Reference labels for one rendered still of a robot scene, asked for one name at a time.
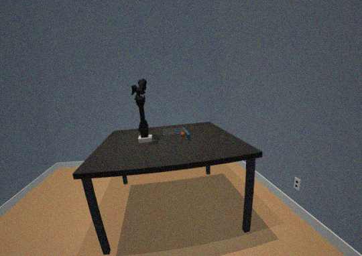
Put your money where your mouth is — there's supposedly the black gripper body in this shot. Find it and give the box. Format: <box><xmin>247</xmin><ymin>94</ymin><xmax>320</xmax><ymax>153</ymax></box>
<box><xmin>131</xmin><ymin>85</ymin><xmax>138</xmax><ymax>94</ymax></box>

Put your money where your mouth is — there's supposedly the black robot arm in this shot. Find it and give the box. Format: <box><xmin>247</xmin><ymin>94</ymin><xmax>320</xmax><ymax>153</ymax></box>
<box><xmin>135</xmin><ymin>79</ymin><xmax>149</xmax><ymax>138</ymax></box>

